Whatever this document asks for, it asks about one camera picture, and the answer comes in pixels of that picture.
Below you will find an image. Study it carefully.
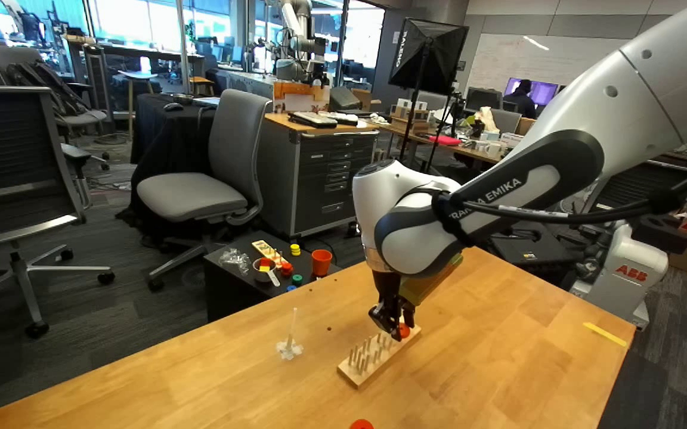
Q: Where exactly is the grey drawer cabinet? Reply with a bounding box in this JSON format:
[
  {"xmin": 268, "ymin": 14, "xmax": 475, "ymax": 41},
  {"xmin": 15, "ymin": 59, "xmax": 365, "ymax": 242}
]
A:
[{"xmin": 257, "ymin": 115, "xmax": 378, "ymax": 238}]

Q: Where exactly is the wooden peg stand board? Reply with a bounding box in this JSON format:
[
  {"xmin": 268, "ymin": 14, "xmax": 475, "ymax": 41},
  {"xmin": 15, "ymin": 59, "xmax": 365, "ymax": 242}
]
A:
[{"xmin": 336, "ymin": 326, "xmax": 419, "ymax": 389}]

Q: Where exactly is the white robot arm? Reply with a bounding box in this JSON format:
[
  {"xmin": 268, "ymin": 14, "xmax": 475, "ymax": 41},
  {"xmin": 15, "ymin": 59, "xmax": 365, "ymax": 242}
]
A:
[{"xmin": 352, "ymin": 9, "xmax": 687, "ymax": 337}]

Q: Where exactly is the black softbox light stand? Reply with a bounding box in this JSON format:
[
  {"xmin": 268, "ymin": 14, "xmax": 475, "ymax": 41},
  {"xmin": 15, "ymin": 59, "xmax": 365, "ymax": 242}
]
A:
[{"xmin": 389, "ymin": 17, "xmax": 468, "ymax": 145}]

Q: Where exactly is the orange cup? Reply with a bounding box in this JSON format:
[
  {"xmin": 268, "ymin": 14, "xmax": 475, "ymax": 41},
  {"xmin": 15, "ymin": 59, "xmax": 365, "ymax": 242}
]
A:
[{"xmin": 309, "ymin": 249, "xmax": 333, "ymax": 277}]

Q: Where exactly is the grey office chair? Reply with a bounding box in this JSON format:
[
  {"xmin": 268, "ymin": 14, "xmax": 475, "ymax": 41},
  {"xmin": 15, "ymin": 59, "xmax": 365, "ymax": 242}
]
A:
[{"xmin": 139, "ymin": 88, "xmax": 270, "ymax": 292}]

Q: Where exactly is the yellow tape strip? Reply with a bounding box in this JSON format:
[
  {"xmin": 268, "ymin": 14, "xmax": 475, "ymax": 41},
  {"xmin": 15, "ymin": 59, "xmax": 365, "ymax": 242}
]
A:
[{"xmin": 582, "ymin": 321, "xmax": 627, "ymax": 349}]

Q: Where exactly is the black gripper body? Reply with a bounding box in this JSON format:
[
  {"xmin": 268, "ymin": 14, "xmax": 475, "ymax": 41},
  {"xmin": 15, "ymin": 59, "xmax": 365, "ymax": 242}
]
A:
[{"xmin": 375, "ymin": 271, "xmax": 415, "ymax": 318}]

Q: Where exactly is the black mesh office chair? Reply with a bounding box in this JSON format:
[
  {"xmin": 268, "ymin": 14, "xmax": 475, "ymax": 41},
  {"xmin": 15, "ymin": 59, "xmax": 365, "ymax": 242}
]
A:
[{"xmin": 0, "ymin": 87, "xmax": 83, "ymax": 339}]

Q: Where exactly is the white ABB robot base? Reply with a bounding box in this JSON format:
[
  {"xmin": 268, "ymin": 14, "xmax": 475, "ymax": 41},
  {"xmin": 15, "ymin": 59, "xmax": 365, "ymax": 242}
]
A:
[{"xmin": 572, "ymin": 221, "xmax": 668, "ymax": 330}]

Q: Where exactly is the computer monitor purple screen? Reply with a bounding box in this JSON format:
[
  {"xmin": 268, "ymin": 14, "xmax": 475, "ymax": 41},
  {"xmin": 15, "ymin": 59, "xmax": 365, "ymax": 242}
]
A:
[{"xmin": 503, "ymin": 77, "xmax": 557, "ymax": 107}]

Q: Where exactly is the wooden desk with clutter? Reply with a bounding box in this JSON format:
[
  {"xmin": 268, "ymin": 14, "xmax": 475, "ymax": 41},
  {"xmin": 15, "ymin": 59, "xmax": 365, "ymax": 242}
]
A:
[{"xmin": 389, "ymin": 120, "xmax": 513, "ymax": 162}]

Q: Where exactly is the clear plastic peg stand left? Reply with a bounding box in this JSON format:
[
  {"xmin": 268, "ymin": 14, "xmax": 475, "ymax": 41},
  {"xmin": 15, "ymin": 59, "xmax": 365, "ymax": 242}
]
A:
[{"xmin": 277, "ymin": 311, "xmax": 303, "ymax": 363}]

